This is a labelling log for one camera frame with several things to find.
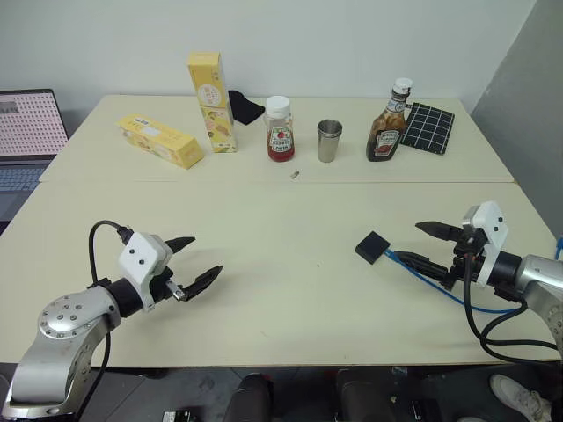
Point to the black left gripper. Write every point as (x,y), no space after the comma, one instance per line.
(160,288)

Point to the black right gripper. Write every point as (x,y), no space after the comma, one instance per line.
(468,264)

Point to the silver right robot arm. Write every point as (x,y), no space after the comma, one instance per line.
(538,281)

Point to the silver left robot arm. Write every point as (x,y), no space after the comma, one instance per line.
(66,325)

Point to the small black block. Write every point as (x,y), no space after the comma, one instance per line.
(372,247)

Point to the black white-grid mat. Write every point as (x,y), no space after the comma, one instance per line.
(429,127)

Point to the yellow long carton box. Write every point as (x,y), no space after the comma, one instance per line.
(213,101)
(163,140)

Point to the small blue object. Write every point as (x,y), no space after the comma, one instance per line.
(560,248)

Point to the brown sauce bottle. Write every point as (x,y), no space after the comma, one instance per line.
(387,132)

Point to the small metal screw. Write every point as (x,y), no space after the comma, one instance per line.
(295,174)

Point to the dark rounded shape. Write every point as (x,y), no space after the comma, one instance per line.
(253,397)

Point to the stacked steel cups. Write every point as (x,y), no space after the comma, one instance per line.
(329,143)

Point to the ketchup bottle with white cap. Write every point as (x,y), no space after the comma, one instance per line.
(280,136)

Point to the black cloth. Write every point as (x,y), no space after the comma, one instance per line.
(244,107)

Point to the white shoe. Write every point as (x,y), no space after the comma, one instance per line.
(519,397)

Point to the laptop with dotted screen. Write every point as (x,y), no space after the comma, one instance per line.
(26,127)

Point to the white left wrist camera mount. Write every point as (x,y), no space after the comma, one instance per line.
(140,257)

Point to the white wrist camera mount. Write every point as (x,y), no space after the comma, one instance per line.
(140,257)
(495,224)

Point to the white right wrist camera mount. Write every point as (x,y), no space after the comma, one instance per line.
(495,224)

